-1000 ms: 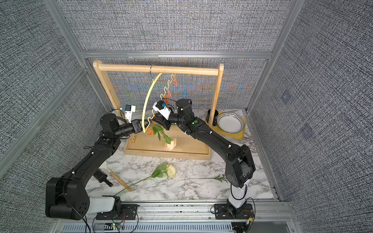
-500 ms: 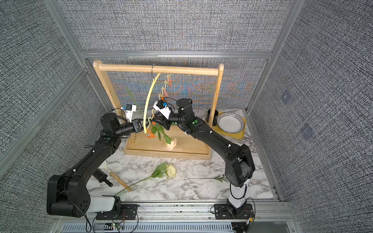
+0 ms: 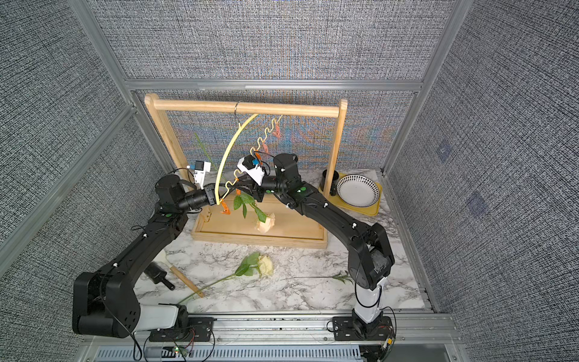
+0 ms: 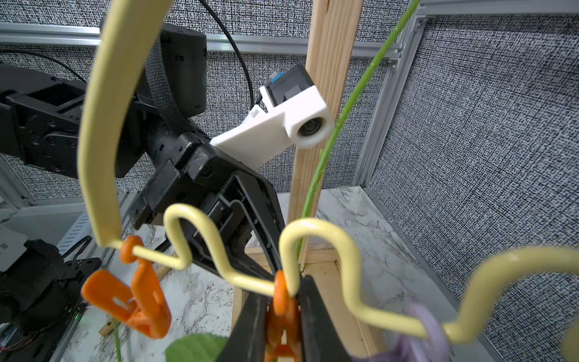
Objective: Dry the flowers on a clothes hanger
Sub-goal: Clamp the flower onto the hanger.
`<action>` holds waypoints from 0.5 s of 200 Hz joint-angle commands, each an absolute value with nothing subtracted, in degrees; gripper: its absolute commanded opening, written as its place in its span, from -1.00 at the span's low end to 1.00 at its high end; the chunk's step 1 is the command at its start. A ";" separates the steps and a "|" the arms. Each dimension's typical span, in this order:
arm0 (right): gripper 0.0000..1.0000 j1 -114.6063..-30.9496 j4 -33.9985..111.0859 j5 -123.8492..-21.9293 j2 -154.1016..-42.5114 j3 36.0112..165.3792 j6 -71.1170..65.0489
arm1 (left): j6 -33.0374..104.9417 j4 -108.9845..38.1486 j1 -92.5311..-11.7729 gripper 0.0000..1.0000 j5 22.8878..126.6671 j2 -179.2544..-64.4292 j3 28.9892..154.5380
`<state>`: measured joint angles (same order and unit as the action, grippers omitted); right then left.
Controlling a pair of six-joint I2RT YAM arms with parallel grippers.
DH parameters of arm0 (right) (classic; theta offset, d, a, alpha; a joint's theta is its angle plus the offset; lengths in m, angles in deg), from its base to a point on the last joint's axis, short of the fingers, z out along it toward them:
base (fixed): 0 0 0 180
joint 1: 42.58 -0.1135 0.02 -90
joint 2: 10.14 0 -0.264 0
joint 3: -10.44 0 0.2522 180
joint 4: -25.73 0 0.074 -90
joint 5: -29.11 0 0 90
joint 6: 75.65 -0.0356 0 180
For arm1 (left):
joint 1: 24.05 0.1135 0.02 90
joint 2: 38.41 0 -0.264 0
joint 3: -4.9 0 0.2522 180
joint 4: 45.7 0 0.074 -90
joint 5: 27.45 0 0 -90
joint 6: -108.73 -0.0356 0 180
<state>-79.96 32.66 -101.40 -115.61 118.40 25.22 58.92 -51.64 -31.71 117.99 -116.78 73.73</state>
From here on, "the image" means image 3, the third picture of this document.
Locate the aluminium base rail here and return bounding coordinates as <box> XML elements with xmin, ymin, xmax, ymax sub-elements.
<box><xmin>74</xmin><ymin>309</ymin><xmax>470</xmax><ymax>361</ymax></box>

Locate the yellow plastic clip hanger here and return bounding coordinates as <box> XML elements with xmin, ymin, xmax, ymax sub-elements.
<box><xmin>214</xmin><ymin>103</ymin><xmax>282</xmax><ymax>205</ymax></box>

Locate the wooden handled spatula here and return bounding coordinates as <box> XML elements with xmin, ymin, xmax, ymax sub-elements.
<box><xmin>153</xmin><ymin>250</ymin><xmax>205</xmax><ymax>298</ymax></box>

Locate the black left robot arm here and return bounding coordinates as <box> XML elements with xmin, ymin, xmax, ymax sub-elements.
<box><xmin>72</xmin><ymin>174</ymin><xmax>217</xmax><ymax>338</ymax></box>

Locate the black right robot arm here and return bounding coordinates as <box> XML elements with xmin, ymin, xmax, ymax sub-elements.
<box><xmin>236</xmin><ymin>153</ymin><xmax>395</xmax><ymax>329</ymax></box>

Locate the wooden hanging rack frame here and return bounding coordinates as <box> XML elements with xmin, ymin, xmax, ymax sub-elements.
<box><xmin>145</xmin><ymin>94</ymin><xmax>348</xmax><ymax>249</ymax></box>

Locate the white rose with stem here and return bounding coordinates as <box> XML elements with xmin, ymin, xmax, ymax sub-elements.
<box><xmin>178</xmin><ymin>251</ymin><xmax>274</xmax><ymax>305</ymax></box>

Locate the black cup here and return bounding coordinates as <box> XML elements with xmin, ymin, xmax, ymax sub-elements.
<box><xmin>320</xmin><ymin>169</ymin><xmax>340</xmax><ymax>197</ymax></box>

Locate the pink clip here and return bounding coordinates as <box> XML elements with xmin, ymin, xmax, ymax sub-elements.
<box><xmin>272</xmin><ymin>125</ymin><xmax>281</xmax><ymax>139</ymax></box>

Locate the orange bottom clip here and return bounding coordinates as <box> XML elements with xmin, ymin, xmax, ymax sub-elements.
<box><xmin>221</xmin><ymin>201</ymin><xmax>231</xmax><ymax>215</ymax></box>

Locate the white patterned plate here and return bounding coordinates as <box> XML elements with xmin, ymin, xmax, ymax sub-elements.
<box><xmin>336</xmin><ymin>174</ymin><xmax>380</xmax><ymax>208</ymax></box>

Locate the green leafy sprig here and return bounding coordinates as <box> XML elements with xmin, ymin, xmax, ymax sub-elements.
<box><xmin>284</xmin><ymin>271</ymin><xmax>354</xmax><ymax>284</ymax></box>

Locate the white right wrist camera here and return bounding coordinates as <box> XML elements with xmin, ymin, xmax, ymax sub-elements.
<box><xmin>238</xmin><ymin>155</ymin><xmax>265</xmax><ymax>186</ymax></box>

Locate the black scoop tool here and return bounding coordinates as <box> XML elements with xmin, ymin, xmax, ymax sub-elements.
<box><xmin>144</xmin><ymin>262</ymin><xmax>175</xmax><ymax>291</ymax></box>

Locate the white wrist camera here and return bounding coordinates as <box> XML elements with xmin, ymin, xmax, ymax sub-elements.
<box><xmin>189</xmin><ymin>161</ymin><xmax>212</xmax><ymax>189</ymax></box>
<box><xmin>238</xmin><ymin>155</ymin><xmax>265</xmax><ymax>186</ymax></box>

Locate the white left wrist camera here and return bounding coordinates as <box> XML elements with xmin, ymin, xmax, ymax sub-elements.
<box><xmin>189</xmin><ymin>161</ymin><xmax>212</xmax><ymax>189</ymax></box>

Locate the peach rose with stem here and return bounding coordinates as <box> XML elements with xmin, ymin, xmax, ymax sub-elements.
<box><xmin>194</xmin><ymin>132</ymin><xmax>276</xmax><ymax>235</ymax></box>

